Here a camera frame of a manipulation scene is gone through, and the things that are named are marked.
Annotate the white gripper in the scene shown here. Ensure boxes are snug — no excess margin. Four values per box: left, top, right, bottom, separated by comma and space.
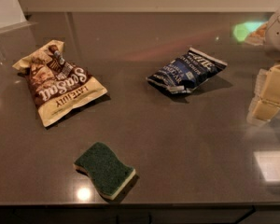
246, 7, 280, 126

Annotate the blue chip bag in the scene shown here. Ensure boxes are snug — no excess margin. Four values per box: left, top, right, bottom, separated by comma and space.
147, 48, 227, 94

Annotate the green yellow sponge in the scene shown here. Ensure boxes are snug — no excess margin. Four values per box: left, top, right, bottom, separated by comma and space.
74, 142, 136, 201

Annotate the brown sea salt chip bag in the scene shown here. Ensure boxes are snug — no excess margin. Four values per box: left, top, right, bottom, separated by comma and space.
13, 40, 107, 127

